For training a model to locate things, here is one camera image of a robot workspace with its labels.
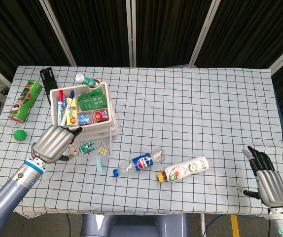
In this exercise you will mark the grey robot torso base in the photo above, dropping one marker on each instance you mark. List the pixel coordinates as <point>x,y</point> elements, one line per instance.
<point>134,225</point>

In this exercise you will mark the blue checkered tablecloth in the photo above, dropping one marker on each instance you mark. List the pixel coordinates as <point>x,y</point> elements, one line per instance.
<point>205,111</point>

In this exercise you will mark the small green packet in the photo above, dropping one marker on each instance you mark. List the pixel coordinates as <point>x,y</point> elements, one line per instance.
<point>86,147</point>

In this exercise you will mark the wooden stick with white ball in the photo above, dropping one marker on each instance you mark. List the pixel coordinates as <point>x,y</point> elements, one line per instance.
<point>74,150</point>

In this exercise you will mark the gold binder clip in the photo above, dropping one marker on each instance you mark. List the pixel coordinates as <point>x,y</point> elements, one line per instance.
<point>103,150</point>

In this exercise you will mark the yellow lion snack packet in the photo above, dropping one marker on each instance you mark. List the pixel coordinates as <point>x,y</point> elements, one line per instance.
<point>72,119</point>

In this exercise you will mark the white green tube bottle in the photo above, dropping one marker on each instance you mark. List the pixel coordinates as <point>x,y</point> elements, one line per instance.
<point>86,80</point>

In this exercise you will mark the blue cap whiteboard marker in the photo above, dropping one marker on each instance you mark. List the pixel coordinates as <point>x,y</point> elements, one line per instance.
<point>68,105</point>

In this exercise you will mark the white-label tea drink bottle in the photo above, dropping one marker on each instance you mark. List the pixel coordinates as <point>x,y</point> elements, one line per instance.
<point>183,169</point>

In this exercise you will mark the light blue eraser strip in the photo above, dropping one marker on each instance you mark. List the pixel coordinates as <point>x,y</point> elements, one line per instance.
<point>99,166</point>

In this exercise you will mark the plain yellow snack packet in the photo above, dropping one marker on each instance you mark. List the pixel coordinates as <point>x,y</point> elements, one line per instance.
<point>72,102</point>

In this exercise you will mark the red snack packet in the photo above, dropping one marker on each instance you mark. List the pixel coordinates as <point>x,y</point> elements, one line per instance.
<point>100,116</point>

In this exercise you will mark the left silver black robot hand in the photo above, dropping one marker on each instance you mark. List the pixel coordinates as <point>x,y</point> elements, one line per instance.
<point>51,143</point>

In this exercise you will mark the white desk organizer box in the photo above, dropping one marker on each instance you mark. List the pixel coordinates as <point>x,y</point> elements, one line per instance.
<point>53,111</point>

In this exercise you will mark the dark folding screen divider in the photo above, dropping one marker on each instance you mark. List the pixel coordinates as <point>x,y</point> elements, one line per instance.
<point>168,24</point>

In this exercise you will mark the green tea sachets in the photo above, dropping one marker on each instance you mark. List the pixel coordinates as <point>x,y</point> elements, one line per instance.
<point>92,101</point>

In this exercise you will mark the blue snack packet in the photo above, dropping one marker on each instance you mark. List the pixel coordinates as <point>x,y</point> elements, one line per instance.
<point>85,119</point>

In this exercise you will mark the green chips can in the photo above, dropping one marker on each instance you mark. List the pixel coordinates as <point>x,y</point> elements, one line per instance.
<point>24,101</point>

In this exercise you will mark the empty Pepsi bottle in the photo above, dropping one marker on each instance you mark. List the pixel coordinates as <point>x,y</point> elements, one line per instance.
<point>141,161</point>

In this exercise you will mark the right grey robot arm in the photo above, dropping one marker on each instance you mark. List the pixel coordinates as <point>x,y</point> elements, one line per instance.
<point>280,222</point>

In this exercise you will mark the green ball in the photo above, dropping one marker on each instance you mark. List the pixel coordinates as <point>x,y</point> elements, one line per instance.
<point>20,135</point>

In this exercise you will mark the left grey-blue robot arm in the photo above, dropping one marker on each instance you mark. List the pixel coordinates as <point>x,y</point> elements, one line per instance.
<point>10,190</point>

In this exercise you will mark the red cap whiteboard marker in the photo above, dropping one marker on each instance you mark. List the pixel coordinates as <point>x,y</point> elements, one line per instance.
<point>60,100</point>

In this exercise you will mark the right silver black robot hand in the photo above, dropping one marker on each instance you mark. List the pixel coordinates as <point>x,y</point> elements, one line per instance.
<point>272,187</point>

